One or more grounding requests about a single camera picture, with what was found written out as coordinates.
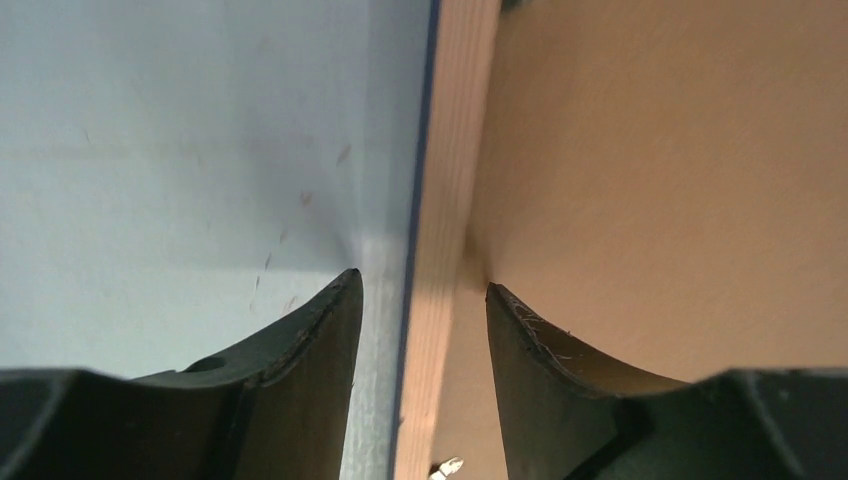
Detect wooden picture frame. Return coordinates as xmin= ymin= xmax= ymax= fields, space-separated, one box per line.
xmin=388 ymin=1 xmax=501 ymax=479

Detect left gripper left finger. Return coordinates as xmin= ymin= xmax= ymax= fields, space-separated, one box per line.
xmin=1 ymin=269 xmax=363 ymax=479

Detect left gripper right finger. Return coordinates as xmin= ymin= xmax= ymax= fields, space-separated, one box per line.
xmin=486 ymin=284 xmax=847 ymax=479

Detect brown backing board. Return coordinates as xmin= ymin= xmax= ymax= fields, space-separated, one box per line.
xmin=431 ymin=1 xmax=847 ymax=479

